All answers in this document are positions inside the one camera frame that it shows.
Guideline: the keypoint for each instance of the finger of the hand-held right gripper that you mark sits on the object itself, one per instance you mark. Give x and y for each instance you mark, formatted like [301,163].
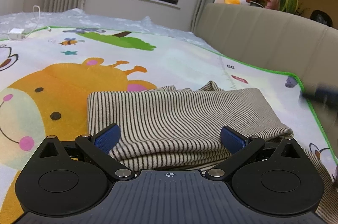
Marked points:
[323,95]

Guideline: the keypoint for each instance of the white charger plug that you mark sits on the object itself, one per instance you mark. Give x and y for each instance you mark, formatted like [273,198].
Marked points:
[16,34]

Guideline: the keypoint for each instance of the black round object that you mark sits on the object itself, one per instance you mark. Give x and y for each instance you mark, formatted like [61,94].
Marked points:
[320,18]

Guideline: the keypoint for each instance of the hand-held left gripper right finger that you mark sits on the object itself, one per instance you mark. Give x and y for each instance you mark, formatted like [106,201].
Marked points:
[233,138]

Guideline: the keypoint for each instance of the clear bubble plastic sheet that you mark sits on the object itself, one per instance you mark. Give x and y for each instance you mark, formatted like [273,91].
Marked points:
[105,20]

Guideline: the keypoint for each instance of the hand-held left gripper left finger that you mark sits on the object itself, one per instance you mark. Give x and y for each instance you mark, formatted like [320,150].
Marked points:
[107,138]

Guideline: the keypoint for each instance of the beige striped garment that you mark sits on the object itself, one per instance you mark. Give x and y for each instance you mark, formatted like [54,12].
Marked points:
[171,113]

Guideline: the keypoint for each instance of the cartoon printed play mat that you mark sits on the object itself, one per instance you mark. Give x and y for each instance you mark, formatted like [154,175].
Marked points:
[66,81]

